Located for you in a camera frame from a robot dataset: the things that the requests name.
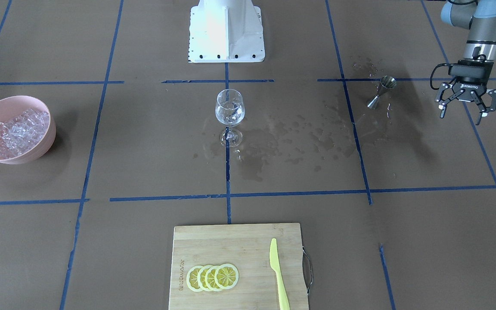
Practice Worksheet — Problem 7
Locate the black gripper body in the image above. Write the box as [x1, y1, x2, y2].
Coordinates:
[435, 60, 496, 108]

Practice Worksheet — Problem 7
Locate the steel cocktail jigger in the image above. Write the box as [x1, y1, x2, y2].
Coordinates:
[366, 76, 397, 110]

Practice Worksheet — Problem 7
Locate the clear wine glass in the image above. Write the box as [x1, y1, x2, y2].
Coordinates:
[215, 89, 245, 148]

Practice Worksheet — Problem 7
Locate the pink bowl of ice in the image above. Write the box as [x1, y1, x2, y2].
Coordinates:
[0, 96, 56, 164]

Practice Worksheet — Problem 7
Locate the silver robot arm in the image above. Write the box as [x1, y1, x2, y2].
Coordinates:
[435, 0, 496, 125]

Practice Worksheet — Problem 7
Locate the bamboo cutting board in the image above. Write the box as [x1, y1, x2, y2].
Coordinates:
[168, 223, 309, 310]

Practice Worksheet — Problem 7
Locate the yellow plastic knife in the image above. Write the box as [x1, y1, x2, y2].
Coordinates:
[268, 238, 291, 310]

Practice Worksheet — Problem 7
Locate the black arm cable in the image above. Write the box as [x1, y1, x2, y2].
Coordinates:
[430, 63, 459, 92]

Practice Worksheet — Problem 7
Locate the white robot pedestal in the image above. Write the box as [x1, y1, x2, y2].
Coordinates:
[188, 0, 266, 63]

